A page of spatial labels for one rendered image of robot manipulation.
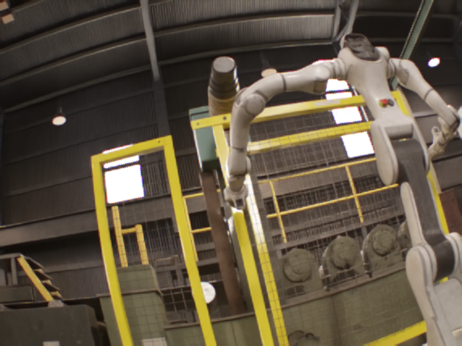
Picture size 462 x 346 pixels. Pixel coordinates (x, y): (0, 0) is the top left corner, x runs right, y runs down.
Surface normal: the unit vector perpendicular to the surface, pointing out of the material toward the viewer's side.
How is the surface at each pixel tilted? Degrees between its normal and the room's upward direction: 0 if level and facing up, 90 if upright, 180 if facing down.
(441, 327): 67
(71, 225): 90
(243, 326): 90
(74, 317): 90
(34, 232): 90
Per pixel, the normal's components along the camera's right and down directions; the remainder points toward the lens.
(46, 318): 0.00, -0.39
